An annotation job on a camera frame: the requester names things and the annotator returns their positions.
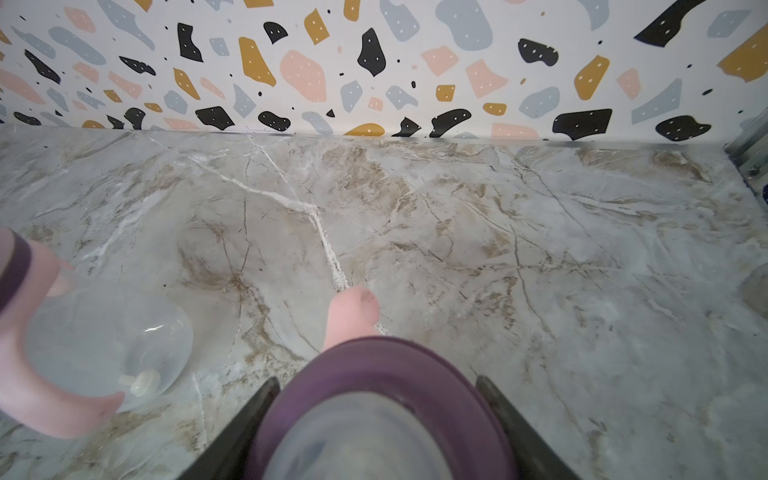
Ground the pink bottle handle ring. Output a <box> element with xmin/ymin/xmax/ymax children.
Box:
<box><xmin>0</xmin><ymin>239</ymin><xmax>127</xmax><ymax>439</ymax></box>
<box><xmin>322</xmin><ymin>285</ymin><xmax>382</xmax><ymax>352</ymax></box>

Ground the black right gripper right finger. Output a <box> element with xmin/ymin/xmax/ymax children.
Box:
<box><xmin>475</xmin><ymin>375</ymin><xmax>580</xmax><ymax>480</ymax></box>

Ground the clear baby bottle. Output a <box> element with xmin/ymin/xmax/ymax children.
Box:
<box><xmin>25</xmin><ymin>270</ymin><xmax>193</xmax><ymax>411</ymax></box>

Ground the purple collar with nipple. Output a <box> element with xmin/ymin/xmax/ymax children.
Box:
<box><xmin>1</xmin><ymin>230</ymin><xmax>32</xmax><ymax>310</ymax></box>
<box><xmin>243</xmin><ymin>336</ymin><xmax>519</xmax><ymax>479</ymax></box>

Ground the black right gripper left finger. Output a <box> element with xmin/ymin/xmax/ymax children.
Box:
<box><xmin>178</xmin><ymin>377</ymin><xmax>280</xmax><ymax>480</ymax></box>

